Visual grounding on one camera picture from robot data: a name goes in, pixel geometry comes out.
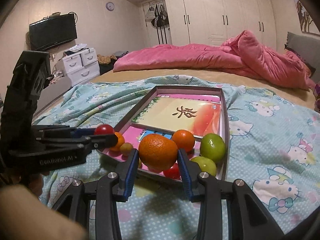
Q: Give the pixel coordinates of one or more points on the left orange in tray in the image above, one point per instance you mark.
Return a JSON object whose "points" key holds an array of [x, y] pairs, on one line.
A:
{"points": [[121, 141]]}

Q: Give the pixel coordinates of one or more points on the lumpy green apple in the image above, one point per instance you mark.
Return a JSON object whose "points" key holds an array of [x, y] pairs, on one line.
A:
{"points": [[205, 164]]}

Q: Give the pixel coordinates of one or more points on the teal Hello Kitty blanket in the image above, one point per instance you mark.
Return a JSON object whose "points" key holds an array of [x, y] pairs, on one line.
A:
{"points": [[274, 149]]}

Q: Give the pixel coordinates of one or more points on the small yellow-brown fruit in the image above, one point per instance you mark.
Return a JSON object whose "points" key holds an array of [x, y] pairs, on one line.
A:
{"points": [[126, 149]]}

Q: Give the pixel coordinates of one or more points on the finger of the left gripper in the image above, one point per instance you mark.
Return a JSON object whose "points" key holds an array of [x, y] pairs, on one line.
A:
{"points": [[60, 131], [91, 141]]}

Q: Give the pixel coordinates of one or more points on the round green apple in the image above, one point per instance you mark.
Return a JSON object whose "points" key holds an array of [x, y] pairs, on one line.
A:
{"points": [[213, 147]]}

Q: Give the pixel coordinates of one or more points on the white wardrobe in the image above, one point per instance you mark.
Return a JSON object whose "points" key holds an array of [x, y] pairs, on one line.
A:
{"points": [[214, 21]]}

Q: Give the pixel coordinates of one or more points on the round wall clock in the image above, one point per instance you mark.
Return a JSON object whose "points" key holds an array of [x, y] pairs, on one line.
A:
{"points": [[110, 6]]}

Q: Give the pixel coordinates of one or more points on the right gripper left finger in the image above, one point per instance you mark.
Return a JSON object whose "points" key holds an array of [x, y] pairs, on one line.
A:
{"points": [[114, 187]]}

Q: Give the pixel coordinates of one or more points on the yellow-brown plush toy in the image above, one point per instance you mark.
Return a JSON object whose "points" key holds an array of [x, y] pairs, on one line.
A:
{"points": [[106, 59]]}

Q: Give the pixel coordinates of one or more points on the orange in tray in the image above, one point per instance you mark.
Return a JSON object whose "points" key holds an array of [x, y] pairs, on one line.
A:
{"points": [[121, 141], [184, 140]]}

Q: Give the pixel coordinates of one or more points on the pink quilt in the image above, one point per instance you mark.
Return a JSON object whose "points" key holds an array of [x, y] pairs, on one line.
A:
{"points": [[242, 55]]}

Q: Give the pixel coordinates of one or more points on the right orange in tray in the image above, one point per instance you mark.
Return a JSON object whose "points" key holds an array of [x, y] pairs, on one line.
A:
{"points": [[184, 140]]}

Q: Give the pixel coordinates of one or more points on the large orange tangerine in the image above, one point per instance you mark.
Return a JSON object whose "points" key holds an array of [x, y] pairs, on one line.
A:
{"points": [[157, 152]]}

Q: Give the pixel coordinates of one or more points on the grey cardboard tray box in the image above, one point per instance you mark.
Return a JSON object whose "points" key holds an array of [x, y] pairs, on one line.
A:
{"points": [[175, 119]]}

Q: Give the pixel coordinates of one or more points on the pink workbook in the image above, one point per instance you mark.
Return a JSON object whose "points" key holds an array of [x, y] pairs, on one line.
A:
{"points": [[140, 137]]}

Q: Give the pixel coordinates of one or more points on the red tomato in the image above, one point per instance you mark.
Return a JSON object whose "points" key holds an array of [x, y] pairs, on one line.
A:
{"points": [[104, 129], [173, 172]]}

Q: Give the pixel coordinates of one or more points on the yellow orange book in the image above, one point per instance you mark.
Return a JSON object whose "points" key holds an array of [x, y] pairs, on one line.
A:
{"points": [[199, 117]]}

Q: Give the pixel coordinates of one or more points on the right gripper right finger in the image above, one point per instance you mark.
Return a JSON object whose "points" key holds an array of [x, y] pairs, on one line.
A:
{"points": [[246, 215]]}

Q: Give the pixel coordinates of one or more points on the black wall television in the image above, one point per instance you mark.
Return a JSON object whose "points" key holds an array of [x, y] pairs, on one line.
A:
{"points": [[53, 31]]}

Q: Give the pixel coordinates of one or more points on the grey headboard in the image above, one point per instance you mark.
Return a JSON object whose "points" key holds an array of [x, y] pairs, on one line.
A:
{"points": [[308, 49]]}

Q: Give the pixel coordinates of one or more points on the striped purple pillow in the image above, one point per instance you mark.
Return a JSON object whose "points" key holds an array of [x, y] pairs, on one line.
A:
{"points": [[316, 93]]}

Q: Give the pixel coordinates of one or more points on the white drawer cabinet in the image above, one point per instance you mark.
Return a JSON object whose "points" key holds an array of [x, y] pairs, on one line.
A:
{"points": [[80, 67]]}

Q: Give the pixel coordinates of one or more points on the beige bed sheet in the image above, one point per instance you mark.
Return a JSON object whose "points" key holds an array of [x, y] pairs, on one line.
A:
{"points": [[297, 96]]}

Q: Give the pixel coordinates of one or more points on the hanging bags on rack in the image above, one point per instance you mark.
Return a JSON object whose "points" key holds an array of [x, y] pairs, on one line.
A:
{"points": [[157, 24]]}

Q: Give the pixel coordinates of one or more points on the wall painting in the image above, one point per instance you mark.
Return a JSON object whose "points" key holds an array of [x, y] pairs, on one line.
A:
{"points": [[306, 23]]}

